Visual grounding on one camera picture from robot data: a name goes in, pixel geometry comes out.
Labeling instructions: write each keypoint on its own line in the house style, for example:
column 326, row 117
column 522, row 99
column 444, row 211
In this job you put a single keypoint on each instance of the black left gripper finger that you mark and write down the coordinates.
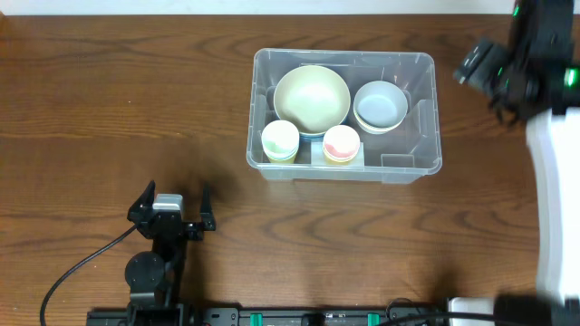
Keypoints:
column 206, row 210
column 142, row 209

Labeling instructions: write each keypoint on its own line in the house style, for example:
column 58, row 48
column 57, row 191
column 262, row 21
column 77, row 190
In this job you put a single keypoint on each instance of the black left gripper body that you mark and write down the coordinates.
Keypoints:
column 169, row 225

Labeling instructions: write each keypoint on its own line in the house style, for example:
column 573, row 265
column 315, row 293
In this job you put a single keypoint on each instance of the light blue cup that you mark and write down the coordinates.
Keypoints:
column 272, row 154

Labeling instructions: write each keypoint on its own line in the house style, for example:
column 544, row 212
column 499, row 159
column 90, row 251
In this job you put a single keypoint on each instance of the yellow cup front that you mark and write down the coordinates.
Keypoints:
column 289, row 160

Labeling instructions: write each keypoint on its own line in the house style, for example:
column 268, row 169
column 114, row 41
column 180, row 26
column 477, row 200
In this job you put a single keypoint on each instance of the yellow cup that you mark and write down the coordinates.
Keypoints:
column 289, row 160
column 339, row 161

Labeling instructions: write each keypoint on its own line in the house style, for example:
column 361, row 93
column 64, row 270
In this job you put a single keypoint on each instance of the cream cup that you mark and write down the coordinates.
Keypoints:
column 280, row 136

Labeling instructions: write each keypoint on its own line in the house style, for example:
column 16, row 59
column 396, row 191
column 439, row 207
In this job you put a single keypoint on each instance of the small grey bowl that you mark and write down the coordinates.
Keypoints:
column 380, row 103

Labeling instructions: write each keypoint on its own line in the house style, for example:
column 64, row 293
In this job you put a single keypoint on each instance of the pink cup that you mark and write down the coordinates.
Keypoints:
column 341, row 141

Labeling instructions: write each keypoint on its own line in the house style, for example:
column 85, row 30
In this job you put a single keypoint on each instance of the small white bowl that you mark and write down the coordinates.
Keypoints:
column 375, row 130

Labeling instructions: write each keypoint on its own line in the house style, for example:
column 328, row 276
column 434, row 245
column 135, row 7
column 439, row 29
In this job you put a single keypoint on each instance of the large cream bowl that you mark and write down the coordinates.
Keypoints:
column 312, row 97

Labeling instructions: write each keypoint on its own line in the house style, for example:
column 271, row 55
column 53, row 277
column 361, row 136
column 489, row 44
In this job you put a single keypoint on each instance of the small yellow bowl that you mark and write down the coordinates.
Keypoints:
column 358, row 117

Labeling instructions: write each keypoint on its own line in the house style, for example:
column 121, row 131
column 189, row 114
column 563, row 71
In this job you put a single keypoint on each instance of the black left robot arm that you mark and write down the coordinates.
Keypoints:
column 154, row 276

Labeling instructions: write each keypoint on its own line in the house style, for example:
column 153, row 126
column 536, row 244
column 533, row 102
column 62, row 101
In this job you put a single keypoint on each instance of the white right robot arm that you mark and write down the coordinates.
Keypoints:
column 543, row 28

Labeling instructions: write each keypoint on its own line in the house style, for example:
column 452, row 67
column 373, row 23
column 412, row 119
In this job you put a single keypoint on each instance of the clear plastic storage bin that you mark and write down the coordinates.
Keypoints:
column 401, row 156

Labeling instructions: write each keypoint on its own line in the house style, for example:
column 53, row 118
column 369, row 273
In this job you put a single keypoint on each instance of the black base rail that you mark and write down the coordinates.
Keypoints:
column 254, row 317

